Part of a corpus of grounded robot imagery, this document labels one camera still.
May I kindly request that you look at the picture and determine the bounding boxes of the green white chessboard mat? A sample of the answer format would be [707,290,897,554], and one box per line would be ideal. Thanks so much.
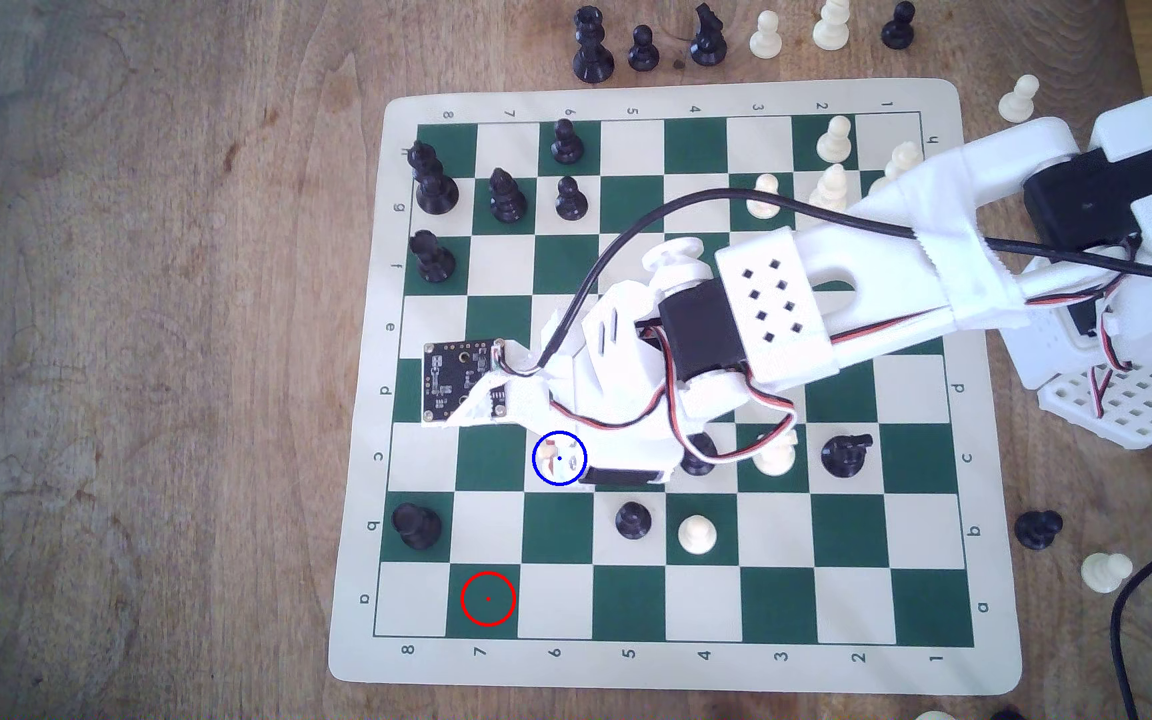
[328,78,1025,696]

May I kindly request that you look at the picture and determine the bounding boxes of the white chess pawn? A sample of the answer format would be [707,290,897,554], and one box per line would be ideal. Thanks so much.
[998,74,1041,124]
[816,115,854,166]
[678,514,718,557]
[748,10,784,58]
[1080,552,1134,595]
[744,173,783,221]

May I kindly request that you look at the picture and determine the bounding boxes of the red black white servo wires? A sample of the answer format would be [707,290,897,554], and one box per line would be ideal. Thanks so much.
[546,320,802,466]
[829,235,1149,347]

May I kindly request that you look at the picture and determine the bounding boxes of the white chess bishop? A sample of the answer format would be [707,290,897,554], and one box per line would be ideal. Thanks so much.
[808,163,852,213]

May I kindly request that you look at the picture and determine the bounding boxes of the black camera cable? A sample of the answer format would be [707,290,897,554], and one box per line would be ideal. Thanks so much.
[501,188,1152,379]

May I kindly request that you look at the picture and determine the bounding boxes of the black knight right board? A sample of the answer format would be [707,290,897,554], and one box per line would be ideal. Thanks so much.
[821,433,875,479]

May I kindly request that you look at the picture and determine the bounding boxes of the black chess knight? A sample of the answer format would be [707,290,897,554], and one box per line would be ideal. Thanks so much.
[689,2,729,68]

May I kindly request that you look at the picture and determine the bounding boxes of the black camera circuit board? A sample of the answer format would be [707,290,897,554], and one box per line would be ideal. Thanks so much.
[423,340,504,423]

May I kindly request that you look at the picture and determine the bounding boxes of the black pawn lower left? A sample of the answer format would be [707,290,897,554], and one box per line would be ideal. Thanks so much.
[391,503,444,551]

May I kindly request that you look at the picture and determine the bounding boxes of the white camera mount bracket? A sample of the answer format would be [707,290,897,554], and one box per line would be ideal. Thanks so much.
[446,383,549,429]

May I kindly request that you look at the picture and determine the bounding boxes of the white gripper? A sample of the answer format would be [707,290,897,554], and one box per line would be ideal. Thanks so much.
[536,280,737,487]

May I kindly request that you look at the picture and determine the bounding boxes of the tall black chess piece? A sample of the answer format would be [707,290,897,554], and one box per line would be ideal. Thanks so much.
[406,140,460,216]
[572,5,617,84]

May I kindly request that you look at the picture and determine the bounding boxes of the tall white chess piece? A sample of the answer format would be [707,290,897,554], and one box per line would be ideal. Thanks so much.
[871,140,925,196]
[812,0,853,53]

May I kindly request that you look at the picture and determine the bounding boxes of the black chess bishop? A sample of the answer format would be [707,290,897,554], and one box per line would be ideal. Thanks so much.
[487,167,529,224]

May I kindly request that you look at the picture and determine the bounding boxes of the white tape strap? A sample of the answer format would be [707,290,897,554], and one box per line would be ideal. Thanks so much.
[919,158,1029,331]

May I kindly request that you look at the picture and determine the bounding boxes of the white grid base plate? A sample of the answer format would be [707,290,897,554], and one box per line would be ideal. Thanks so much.
[1036,362,1152,449]

